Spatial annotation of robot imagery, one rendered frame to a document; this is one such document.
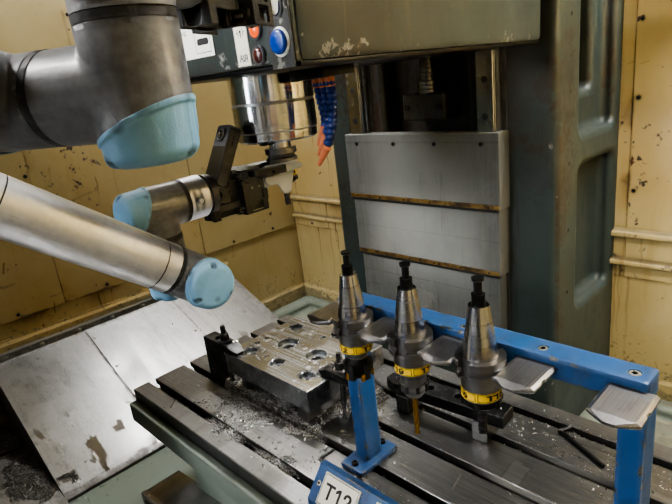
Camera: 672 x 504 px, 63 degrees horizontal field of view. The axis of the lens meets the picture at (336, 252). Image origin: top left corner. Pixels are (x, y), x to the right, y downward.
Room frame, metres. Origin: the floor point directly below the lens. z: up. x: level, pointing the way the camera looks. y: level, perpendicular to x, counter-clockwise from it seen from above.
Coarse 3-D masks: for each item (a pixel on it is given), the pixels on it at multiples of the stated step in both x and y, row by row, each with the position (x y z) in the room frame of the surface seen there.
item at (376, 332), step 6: (384, 318) 0.76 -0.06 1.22; (390, 318) 0.75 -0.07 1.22; (372, 324) 0.74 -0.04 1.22; (378, 324) 0.74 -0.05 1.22; (384, 324) 0.73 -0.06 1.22; (390, 324) 0.73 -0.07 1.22; (360, 330) 0.72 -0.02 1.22; (366, 330) 0.72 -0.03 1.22; (372, 330) 0.72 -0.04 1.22; (378, 330) 0.72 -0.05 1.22; (384, 330) 0.72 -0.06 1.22; (360, 336) 0.71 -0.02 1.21; (366, 336) 0.71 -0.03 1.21; (372, 336) 0.70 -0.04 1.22; (378, 336) 0.70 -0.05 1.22; (384, 336) 0.70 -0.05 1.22; (372, 342) 0.69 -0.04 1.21; (378, 342) 0.69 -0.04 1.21; (384, 342) 0.69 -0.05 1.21
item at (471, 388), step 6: (462, 378) 0.60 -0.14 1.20; (462, 384) 0.60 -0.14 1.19; (468, 384) 0.59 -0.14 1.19; (474, 384) 0.58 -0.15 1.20; (492, 384) 0.58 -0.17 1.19; (468, 390) 0.59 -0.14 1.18; (474, 390) 0.58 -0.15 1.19; (480, 390) 0.58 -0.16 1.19; (486, 390) 0.58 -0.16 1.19; (492, 390) 0.58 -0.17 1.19; (498, 390) 0.58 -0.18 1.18; (492, 402) 0.58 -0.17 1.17
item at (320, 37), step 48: (288, 0) 0.72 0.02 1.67; (336, 0) 0.77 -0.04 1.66; (384, 0) 0.83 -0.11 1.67; (432, 0) 0.91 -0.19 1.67; (480, 0) 1.00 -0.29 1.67; (528, 0) 1.12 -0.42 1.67; (336, 48) 0.76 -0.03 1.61; (384, 48) 0.83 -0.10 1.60; (432, 48) 0.91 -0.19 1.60; (480, 48) 1.01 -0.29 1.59
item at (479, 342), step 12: (468, 312) 0.60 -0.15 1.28; (480, 312) 0.59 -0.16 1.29; (468, 324) 0.60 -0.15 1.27; (480, 324) 0.59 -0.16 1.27; (492, 324) 0.59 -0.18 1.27; (468, 336) 0.59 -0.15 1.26; (480, 336) 0.58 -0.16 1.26; (492, 336) 0.59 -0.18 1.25; (468, 348) 0.59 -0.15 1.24; (480, 348) 0.58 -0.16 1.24; (492, 348) 0.58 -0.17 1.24; (468, 360) 0.59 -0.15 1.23; (480, 360) 0.58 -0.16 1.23; (492, 360) 0.58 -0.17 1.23
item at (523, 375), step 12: (516, 360) 0.59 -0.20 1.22; (528, 360) 0.59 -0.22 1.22; (504, 372) 0.57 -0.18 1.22; (516, 372) 0.56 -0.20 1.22; (528, 372) 0.56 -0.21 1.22; (540, 372) 0.56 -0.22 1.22; (552, 372) 0.56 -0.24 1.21; (504, 384) 0.54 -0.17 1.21; (516, 384) 0.54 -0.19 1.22; (528, 384) 0.54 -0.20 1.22; (540, 384) 0.54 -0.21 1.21
